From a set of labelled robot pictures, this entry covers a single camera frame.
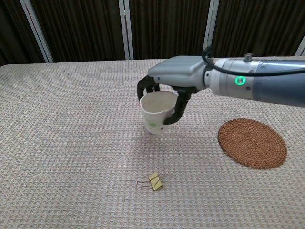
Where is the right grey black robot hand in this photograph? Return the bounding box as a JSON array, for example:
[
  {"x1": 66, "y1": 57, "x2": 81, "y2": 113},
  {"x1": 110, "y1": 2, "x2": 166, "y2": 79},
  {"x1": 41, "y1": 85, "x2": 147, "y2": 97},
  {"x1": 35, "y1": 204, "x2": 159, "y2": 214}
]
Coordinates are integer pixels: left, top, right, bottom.
[{"x1": 136, "y1": 56, "x2": 208, "y2": 126}]

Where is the white paper cup green print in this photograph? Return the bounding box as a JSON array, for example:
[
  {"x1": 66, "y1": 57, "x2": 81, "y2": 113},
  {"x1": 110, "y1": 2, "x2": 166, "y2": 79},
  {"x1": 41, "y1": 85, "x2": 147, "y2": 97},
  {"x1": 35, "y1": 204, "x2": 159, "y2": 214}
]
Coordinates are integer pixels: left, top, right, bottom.
[{"x1": 140, "y1": 91, "x2": 179, "y2": 135}]

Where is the round brown rattan coaster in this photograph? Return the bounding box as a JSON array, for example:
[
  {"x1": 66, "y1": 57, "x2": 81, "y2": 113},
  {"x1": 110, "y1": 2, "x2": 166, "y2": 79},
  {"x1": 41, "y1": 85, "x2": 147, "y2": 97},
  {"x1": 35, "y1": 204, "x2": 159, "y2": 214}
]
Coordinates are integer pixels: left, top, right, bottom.
[{"x1": 217, "y1": 118, "x2": 288, "y2": 170}]

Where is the yellow binder clip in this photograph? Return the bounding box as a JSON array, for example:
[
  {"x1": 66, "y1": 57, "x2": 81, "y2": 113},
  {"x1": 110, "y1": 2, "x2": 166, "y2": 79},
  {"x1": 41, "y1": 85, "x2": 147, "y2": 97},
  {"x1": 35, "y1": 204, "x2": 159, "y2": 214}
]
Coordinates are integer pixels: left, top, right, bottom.
[{"x1": 136, "y1": 169, "x2": 167, "y2": 192}]

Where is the beige woven tablecloth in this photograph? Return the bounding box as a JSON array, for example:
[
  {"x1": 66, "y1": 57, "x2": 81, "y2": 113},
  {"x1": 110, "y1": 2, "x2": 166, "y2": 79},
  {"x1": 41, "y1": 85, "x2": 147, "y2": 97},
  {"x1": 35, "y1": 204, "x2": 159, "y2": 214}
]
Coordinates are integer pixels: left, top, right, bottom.
[{"x1": 0, "y1": 55, "x2": 305, "y2": 229}]

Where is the dark screen panel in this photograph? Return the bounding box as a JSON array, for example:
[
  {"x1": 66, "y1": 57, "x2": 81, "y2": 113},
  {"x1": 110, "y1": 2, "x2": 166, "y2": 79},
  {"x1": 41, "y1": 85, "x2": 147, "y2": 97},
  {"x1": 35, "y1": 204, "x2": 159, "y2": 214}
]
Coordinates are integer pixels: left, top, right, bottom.
[{"x1": 0, "y1": 0, "x2": 46, "y2": 67}]

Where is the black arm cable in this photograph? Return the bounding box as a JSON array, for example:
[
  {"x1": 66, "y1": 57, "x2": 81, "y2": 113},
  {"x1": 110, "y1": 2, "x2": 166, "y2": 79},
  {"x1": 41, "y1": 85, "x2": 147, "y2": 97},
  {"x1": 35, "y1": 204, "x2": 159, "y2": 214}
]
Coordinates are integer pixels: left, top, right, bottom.
[{"x1": 201, "y1": 45, "x2": 305, "y2": 77}]

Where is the white screen frame post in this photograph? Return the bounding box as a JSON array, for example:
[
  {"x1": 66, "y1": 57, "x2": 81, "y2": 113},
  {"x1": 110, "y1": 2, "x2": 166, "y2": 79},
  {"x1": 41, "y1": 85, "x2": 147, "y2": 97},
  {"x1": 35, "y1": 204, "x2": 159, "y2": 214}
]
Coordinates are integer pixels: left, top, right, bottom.
[
  {"x1": 118, "y1": 0, "x2": 134, "y2": 61},
  {"x1": 295, "y1": 39, "x2": 305, "y2": 57},
  {"x1": 201, "y1": 0, "x2": 220, "y2": 59},
  {"x1": 19, "y1": 0, "x2": 54, "y2": 63}
]

